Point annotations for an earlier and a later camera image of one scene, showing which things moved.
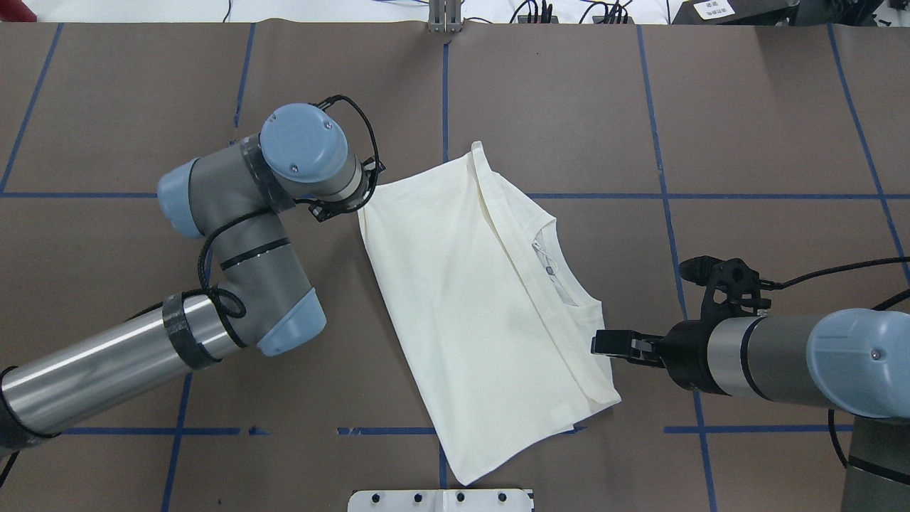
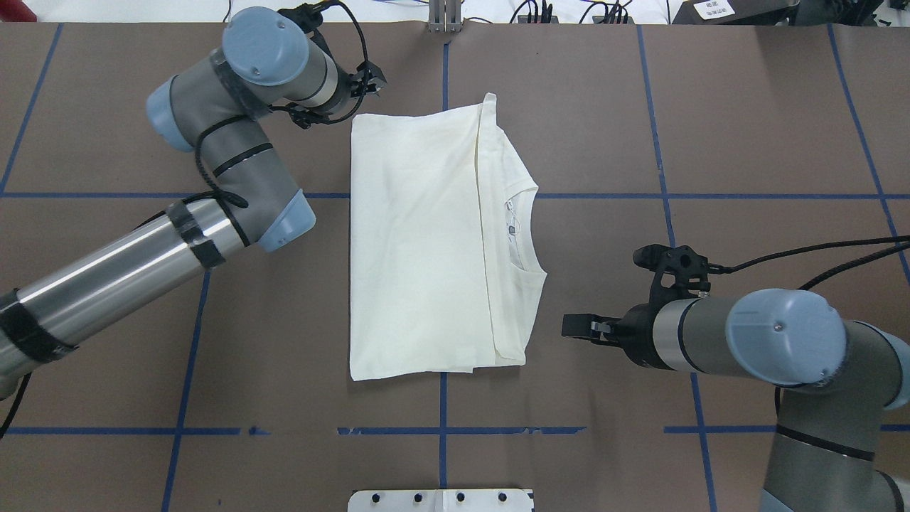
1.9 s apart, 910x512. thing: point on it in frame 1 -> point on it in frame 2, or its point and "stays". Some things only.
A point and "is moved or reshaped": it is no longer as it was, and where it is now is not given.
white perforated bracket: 442,500 stays
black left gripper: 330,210 -> 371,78
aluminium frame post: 445,16 stays
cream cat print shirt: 495,324 is moved or reshaped
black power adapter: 736,12 stays
